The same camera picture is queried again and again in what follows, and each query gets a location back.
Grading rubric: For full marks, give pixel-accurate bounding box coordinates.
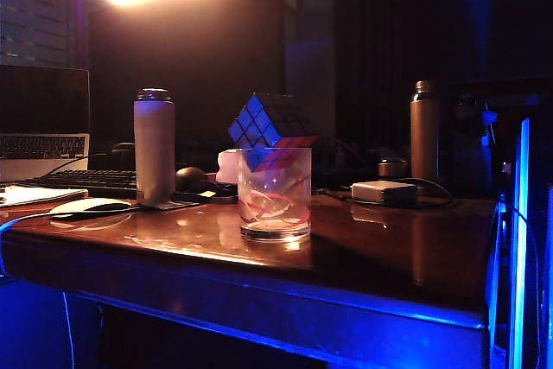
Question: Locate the Rubik's cube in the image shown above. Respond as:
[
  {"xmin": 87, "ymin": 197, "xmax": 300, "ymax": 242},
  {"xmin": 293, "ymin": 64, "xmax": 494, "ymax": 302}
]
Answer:
[{"xmin": 227, "ymin": 92, "xmax": 320, "ymax": 173}]

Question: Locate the printed glass cup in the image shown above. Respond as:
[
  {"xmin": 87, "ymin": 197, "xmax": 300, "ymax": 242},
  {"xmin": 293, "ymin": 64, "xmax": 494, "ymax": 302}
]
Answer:
[{"xmin": 236, "ymin": 146, "xmax": 313, "ymax": 245}]

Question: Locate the small metal cup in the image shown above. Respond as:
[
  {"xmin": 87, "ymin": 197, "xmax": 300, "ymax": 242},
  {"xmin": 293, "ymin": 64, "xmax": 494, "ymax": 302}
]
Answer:
[{"xmin": 378, "ymin": 157, "xmax": 410, "ymax": 178}]

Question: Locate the purple box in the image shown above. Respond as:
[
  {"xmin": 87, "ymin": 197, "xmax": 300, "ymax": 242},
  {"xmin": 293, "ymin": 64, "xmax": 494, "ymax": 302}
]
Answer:
[{"xmin": 215, "ymin": 149, "xmax": 241, "ymax": 185}]

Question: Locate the black round mouse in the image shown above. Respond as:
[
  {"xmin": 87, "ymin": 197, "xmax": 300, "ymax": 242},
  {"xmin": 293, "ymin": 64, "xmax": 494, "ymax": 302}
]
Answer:
[{"xmin": 174, "ymin": 166, "xmax": 209, "ymax": 193}]

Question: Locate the white power adapter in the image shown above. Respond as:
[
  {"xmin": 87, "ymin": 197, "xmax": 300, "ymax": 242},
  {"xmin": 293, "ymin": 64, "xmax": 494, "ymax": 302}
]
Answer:
[{"xmin": 350, "ymin": 180, "xmax": 419, "ymax": 207}]

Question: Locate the flat card coaster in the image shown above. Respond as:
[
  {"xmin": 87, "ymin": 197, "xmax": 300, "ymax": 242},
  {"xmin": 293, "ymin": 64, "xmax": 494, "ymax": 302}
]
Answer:
[{"xmin": 149, "ymin": 199, "xmax": 196, "ymax": 211}]

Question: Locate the white tumbler bottle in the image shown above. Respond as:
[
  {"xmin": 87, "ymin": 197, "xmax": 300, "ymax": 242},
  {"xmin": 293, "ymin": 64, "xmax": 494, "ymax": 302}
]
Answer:
[{"xmin": 132, "ymin": 87, "xmax": 176, "ymax": 207}]

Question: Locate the brown thermos bottle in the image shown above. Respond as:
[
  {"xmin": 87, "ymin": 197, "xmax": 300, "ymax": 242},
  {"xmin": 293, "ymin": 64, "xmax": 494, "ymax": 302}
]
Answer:
[{"xmin": 410, "ymin": 79, "xmax": 442, "ymax": 181}]

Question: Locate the black keyboard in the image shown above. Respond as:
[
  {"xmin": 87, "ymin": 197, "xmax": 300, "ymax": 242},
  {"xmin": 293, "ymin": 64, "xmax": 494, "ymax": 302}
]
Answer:
[{"xmin": 19, "ymin": 169, "xmax": 138, "ymax": 199}]

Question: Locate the white computer mouse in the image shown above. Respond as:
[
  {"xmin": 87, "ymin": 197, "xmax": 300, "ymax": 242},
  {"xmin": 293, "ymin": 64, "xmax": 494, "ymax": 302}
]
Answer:
[{"xmin": 48, "ymin": 197, "xmax": 132, "ymax": 217}]

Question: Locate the white paper notebook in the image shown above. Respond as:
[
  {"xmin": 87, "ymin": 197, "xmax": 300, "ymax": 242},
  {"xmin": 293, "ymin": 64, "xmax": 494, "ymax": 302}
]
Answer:
[{"xmin": 0, "ymin": 184, "xmax": 89, "ymax": 207}]

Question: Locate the silver laptop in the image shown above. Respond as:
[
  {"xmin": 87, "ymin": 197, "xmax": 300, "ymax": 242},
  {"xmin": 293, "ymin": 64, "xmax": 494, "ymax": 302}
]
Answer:
[{"xmin": 0, "ymin": 65, "xmax": 91, "ymax": 182}]

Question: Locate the window blind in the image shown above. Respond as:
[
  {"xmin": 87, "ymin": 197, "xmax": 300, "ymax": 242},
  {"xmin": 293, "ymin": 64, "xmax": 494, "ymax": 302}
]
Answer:
[{"xmin": 0, "ymin": 0, "xmax": 86, "ymax": 68}]

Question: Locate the thin black keyboard cable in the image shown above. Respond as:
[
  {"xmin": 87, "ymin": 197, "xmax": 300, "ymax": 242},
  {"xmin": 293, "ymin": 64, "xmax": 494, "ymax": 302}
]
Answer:
[{"xmin": 40, "ymin": 151, "xmax": 116, "ymax": 178}]

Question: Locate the blue-lit metal frame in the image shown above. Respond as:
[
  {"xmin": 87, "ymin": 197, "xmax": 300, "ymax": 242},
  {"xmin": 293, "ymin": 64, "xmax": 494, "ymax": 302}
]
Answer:
[{"xmin": 486, "ymin": 116, "xmax": 553, "ymax": 369}]

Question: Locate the white mouse cable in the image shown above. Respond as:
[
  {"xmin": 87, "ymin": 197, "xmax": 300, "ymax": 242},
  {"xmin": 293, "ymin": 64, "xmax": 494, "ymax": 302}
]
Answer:
[{"xmin": 0, "ymin": 211, "xmax": 55, "ymax": 277}]

